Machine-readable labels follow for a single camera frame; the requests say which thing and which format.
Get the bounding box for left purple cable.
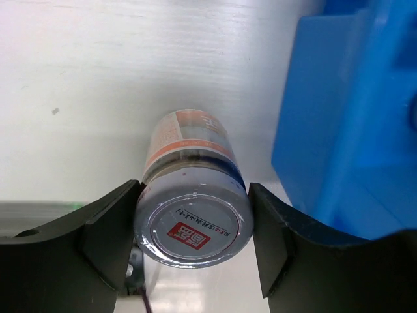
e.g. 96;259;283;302
139;290;154;313

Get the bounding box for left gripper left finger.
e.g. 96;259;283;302
1;180;141;312

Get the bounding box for short spice jar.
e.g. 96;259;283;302
134;109;253;269

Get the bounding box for blue near storage bin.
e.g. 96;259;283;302
272;1;416;239

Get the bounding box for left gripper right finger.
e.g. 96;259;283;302
249;183;416;312

